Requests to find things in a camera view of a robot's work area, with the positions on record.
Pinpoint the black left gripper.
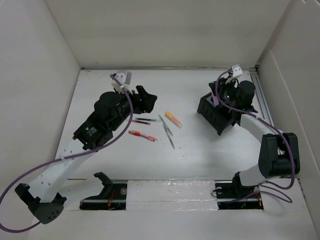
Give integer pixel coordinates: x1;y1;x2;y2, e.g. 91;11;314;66
109;85;156;132

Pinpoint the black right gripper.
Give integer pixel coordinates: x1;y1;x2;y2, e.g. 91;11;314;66
208;75;240;107

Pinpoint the purple pink highlighter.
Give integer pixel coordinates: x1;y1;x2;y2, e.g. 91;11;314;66
211;93;220;107

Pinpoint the orange highlighter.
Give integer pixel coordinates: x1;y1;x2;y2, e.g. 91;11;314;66
165;111;183;129

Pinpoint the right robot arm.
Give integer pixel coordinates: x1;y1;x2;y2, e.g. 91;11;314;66
209;78;300;197

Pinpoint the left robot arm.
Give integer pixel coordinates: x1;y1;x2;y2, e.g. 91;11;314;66
14;85;158;225

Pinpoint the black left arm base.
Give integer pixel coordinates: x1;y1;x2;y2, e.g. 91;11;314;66
79;172;128;211

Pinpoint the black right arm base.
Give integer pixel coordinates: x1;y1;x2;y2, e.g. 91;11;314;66
211;180;264;210

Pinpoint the black desk organizer box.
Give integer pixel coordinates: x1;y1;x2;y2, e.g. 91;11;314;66
197;92;240;136

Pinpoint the blue ink refill pen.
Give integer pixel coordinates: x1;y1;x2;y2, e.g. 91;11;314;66
135;117;161;123

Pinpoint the pink ink refill pen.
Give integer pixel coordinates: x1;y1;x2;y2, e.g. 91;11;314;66
131;120;151;125

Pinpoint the red gel pen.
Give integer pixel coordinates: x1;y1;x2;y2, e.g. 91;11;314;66
128;130;158;142

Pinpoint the aluminium side rail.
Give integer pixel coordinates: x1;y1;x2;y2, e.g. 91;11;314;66
249;68;292;179

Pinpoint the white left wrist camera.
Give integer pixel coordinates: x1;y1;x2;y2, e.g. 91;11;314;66
110;70;132;93

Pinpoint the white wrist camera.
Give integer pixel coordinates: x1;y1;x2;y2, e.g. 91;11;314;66
226;64;243;83
110;70;132;93

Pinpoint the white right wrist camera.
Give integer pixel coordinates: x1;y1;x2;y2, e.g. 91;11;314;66
226;64;243;83

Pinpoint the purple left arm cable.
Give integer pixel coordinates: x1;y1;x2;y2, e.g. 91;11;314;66
0;74;135;232

